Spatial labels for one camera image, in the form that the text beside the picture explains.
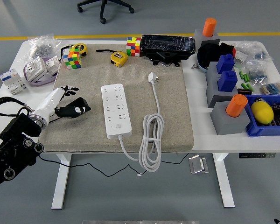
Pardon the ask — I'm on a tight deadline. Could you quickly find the yellow tape measure black strap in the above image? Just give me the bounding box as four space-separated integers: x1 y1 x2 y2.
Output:
95 48 129 68

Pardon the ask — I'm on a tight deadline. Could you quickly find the blue block with knob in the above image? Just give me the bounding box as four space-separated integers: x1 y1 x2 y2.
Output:
217 70 238 93
216 54 236 74

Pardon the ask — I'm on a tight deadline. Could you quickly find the thin black adapter cord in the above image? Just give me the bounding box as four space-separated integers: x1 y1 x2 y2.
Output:
37 115 147 178

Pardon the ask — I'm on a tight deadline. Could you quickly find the small-tiled colourful puzzle cube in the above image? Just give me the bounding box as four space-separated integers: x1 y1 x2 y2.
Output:
126 36 142 57

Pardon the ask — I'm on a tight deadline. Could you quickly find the white power strip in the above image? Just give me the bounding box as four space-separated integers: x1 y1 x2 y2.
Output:
100 83 133 140

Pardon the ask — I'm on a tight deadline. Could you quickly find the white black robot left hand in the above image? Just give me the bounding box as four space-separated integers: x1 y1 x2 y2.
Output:
34 85 92 120

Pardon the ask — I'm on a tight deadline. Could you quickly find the white table leg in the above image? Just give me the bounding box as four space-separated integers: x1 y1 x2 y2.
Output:
212 153 236 208
51 153 72 210

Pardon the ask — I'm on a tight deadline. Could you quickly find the silver metal bracket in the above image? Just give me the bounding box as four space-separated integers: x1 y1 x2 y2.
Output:
188 154 210 175

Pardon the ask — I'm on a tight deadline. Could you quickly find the white power strip cord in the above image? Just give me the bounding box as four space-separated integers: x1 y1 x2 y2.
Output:
118 71 165 173

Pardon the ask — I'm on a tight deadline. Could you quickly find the black table control panel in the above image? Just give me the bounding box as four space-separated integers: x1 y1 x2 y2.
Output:
238 153 277 159

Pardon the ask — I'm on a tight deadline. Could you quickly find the grey block with round hole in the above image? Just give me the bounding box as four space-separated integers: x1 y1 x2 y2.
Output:
194 29 221 47
210 101 252 136

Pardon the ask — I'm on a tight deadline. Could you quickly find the clear bag of small parts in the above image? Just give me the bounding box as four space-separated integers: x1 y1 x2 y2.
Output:
233 41 275 62

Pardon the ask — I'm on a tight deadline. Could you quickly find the yellow lemon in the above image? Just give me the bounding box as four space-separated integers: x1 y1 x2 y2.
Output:
251 100 274 125

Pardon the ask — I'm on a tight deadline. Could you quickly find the black cloth bundle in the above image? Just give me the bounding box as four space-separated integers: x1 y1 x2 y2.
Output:
196 42 236 73

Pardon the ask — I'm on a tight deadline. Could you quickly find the purple oval tray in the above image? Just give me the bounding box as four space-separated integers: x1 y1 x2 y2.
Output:
22 55 61 87

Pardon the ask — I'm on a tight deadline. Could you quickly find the grey-brown fabric mat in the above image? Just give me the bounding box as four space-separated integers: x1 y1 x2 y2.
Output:
38 43 195 154

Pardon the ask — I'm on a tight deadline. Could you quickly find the white circuit breaker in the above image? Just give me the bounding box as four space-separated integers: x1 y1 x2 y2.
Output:
0 68 28 96

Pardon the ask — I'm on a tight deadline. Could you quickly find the blue plastic bin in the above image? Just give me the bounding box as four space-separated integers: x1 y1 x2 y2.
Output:
244 94 280 138

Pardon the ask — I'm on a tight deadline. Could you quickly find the large-tiled colourful puzzle cube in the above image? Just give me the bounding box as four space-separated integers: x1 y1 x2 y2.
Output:
62 48 82 70

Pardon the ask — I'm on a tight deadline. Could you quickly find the clear bag of blue parts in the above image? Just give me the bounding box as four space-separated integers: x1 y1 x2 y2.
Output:
245 59 271 84

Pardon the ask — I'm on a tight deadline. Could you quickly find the grey stepped block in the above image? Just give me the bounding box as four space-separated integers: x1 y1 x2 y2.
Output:
205 61 245 108

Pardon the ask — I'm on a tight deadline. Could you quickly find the black cable under table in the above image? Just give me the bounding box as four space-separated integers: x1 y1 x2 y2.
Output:
160 153 190 165

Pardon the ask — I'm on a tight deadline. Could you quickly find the orange cylinder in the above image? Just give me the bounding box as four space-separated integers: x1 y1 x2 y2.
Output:
225 94 248 118
202 18 217 38

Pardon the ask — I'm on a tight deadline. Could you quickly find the clear bag of resistors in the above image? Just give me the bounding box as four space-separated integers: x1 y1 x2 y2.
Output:
259 81 280 96

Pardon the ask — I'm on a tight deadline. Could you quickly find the black power adapter plug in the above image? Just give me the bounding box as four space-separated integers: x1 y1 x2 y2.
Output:
66 97 92 118

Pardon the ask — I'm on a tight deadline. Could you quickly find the clear bag of metal screws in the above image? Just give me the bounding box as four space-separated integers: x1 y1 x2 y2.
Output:
18 34 68 63

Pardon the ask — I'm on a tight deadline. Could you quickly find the white wall socket panel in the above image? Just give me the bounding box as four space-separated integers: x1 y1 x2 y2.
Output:
45 56 61 75
25 56 49 83

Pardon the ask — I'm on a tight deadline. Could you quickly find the black device in plastic wrap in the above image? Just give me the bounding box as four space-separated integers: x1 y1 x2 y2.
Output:
140 34 196 68

